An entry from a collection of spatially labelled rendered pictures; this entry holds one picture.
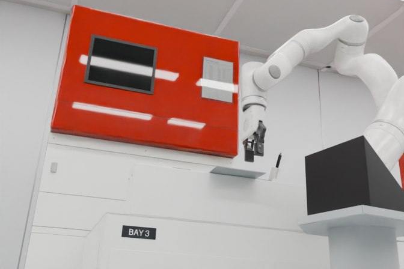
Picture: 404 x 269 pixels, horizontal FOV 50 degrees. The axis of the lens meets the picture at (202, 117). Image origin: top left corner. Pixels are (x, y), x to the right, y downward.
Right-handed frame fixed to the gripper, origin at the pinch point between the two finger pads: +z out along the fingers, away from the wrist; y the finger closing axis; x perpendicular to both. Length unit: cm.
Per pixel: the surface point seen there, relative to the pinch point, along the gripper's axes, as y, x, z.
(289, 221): 4.7, 9.3, 20.7
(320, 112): -206, 165, -124
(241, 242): 4.7, -5.9, 27.9
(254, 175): 7.6, -3.5, 9.2
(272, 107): -206, 115, -119
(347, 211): 40.7, 3.0, 24.2
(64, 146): -58, -57, -11
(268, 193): 4.7, 2.5, 13.1
